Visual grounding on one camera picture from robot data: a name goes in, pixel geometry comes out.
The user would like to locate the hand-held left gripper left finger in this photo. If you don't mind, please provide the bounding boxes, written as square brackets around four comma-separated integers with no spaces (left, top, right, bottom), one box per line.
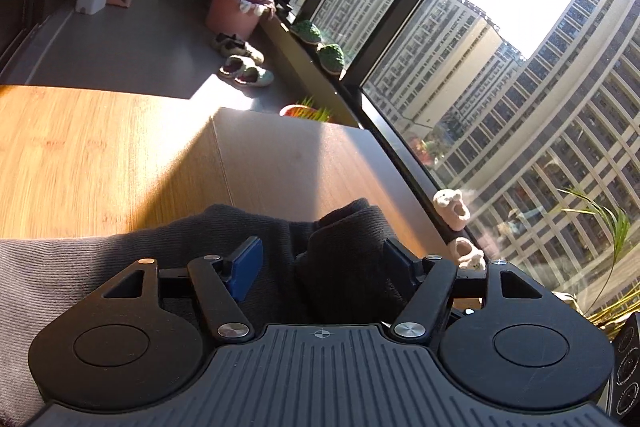
[94,236,264,342]

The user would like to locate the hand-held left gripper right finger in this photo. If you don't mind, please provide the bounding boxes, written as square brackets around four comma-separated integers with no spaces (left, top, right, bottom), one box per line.
[384,238,547,342]

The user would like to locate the dark grey knit garment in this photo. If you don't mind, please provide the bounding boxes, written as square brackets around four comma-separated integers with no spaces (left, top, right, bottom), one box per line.
[0,198,453,427]

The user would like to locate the beige plush slipper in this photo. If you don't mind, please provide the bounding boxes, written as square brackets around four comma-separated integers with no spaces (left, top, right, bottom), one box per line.
[432,188,472,231]
[449,235,487,272]

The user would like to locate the red pot with grass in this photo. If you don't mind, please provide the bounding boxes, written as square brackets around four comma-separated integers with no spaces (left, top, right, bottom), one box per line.
[278,95,334,123]

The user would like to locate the pale pink shoe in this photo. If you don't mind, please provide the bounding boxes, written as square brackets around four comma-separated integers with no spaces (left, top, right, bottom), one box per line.
[234,66,275,88]
[218,54,262,81]

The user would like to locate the high-rise apartment buildings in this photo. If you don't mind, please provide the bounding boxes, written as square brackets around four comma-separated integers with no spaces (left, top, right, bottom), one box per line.
[287,0,640,308]

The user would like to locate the beige dark sandal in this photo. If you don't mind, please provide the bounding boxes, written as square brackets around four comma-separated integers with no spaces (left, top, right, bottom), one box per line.
[229,42,265,64]
[210,32,247,54]

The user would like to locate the long-leaf green plant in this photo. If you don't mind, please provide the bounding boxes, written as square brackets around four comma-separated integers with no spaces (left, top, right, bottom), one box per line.
[554,186,640,325]

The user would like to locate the black device with dials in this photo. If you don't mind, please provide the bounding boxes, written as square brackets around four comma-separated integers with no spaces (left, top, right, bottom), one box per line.
[606,311,640,422]

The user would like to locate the pink bucket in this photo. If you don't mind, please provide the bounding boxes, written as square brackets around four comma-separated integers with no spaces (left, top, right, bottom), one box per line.
[205,0,277,39]

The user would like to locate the white cloth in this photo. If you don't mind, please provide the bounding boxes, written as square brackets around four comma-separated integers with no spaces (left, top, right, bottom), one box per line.
[237,0,276,16]

